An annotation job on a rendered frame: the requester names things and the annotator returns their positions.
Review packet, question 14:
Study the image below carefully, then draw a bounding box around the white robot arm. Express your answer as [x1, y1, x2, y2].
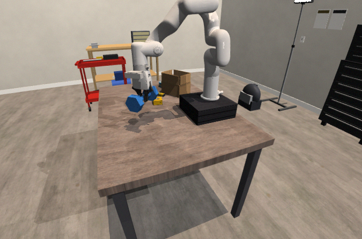
[124, 0, 230, 101]

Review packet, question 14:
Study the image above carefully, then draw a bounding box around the brown cardboard box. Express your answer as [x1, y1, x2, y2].
[161, 70, 191, 98]

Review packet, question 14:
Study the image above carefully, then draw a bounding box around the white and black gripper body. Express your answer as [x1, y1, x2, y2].
[132, 69, 153, 90]

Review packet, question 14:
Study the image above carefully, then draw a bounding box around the blue dumbbell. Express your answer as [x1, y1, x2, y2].
[125, 86, 159, 113]

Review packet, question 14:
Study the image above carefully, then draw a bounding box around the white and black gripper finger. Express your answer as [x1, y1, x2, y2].
[132, 87, 142, 96]
[144, 83, 153, 102]

